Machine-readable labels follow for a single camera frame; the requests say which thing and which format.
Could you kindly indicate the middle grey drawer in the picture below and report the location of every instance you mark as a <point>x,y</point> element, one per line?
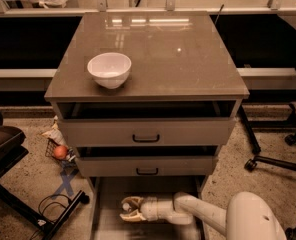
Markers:
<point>147,161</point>

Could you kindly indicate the top grey drawer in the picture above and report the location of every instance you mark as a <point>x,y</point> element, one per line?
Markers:
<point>180,123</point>

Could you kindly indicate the red apple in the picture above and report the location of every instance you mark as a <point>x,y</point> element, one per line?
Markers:
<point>60,152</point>

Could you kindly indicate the snack bag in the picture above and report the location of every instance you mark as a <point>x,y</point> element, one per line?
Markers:
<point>55,134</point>

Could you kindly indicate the bottom open grey drawer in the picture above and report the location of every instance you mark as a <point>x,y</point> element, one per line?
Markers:
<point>110,191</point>

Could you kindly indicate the black wire basket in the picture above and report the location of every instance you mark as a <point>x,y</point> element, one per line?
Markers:
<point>68,162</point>

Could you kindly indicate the black chair left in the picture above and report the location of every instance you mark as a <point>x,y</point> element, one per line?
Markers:
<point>11,152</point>

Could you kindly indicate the white ceramic bowl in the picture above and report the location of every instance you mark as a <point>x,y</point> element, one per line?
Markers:
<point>110,70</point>

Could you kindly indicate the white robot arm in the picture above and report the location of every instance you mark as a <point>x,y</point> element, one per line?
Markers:
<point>247,216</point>

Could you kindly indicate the grey drawer cabinet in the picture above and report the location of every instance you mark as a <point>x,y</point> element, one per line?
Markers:
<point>176,56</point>

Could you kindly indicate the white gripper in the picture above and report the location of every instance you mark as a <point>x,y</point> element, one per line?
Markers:
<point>150,208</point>

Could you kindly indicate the clear plastic water bottle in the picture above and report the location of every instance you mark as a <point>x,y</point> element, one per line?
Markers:
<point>128,208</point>

